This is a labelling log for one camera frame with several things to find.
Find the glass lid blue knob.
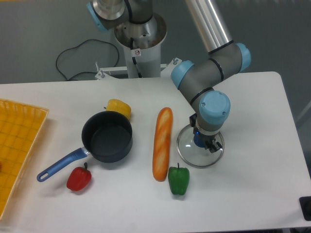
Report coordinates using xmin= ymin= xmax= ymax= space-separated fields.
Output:
xmin=177 ymin=124 xmax=225 ymax=168

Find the black cable on floor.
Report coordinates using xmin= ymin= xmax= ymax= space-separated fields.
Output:
xmin=55 ymin=39 xmax=120 ymax=81

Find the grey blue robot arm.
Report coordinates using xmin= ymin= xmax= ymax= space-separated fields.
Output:
xmin=86 ymin=0 xmax=251 ymax=153

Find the green bell pepper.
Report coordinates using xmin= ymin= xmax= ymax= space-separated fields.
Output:
xmin=168 ymin=163 xmax=190 ymax=196

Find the black saucepan blue handle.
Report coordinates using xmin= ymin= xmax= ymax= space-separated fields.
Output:
xmin=36 ymin=111 xmax=133 ymax=182

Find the red bell pepper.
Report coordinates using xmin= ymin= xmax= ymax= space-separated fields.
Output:
xmin=66 ymin=162 xmax=92 ymax=192

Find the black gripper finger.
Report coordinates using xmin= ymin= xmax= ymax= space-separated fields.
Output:
xmin=205 ymin=139 xmax=223 ymax=153

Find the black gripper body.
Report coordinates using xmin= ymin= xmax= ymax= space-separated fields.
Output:
xmin=189 ymin=114 xmax=220 ymax=147

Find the baguette bread loaf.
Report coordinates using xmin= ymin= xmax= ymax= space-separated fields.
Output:
xmin=153 ymin=107 xmax=173 ymax=182

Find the yellow plastic basket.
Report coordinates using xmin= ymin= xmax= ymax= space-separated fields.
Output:
xmin=0 ymin=99 xmax=49 ymax=219

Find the black object at table corner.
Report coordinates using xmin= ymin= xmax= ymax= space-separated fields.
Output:
xmin=299 ymin=196 xmax=311 ymax=221

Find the yellow bell pepper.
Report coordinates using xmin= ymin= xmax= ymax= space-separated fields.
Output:
xmin=105 ymin=99 xmax=132 ymax=120

